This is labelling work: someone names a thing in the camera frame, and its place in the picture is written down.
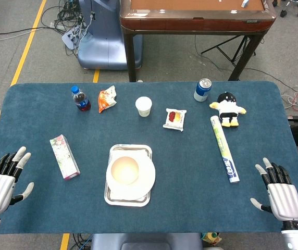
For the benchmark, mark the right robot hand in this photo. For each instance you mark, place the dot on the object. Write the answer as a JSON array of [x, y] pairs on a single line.
[[284, 196]]

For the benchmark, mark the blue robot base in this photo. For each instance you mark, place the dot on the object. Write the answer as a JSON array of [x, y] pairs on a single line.
[[104, 39]]

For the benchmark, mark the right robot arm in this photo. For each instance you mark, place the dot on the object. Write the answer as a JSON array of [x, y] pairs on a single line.
[[295, 235]]

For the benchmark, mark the floral pink carton box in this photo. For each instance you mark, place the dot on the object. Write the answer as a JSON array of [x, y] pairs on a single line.
[[64, 157]]

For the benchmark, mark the green white tube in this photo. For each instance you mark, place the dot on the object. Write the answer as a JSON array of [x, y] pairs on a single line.
[[224, 149]]

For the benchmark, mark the yellow green toy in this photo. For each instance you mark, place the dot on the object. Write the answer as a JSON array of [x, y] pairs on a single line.
[[211, 238]]

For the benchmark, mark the blue table cloth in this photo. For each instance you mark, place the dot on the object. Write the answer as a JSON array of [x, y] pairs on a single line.
[[185, 161]]

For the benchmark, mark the black white plush toy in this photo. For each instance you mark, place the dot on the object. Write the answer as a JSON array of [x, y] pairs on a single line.
[[227, 108]]

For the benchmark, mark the blue cap soda bottle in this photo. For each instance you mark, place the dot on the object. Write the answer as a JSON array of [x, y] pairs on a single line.
[[80, 99]]

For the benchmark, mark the metal rectangular tray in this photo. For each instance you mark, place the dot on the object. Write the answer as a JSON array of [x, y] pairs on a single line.
[[117, 200]]

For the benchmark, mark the packaged pastry with red filling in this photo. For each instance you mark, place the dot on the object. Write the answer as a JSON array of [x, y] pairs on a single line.
[[175, 119]]

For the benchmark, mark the blue soda can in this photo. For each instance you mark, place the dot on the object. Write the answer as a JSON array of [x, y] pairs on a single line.
[[202, 90]]

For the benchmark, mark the white round plate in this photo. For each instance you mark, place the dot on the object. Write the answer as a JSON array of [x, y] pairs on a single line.
[[134, 179]]

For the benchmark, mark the orange snack bag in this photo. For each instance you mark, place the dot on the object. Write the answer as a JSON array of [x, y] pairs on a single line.
[[107, 99]]

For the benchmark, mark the blue robot torso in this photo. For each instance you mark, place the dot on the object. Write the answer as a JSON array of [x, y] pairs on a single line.
[[143, 240]]

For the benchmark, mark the black tripod stand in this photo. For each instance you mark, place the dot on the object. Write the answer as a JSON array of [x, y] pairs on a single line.
[[229, 49]]

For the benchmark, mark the white power strip with plugs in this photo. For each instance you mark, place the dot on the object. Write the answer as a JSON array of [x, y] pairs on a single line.
[[72, 37]]

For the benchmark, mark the white paper cup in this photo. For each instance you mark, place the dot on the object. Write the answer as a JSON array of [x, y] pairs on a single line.
[[143, 106]]

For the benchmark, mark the brown wooden table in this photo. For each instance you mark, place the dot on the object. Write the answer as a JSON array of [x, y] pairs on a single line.
[[196, 15]]

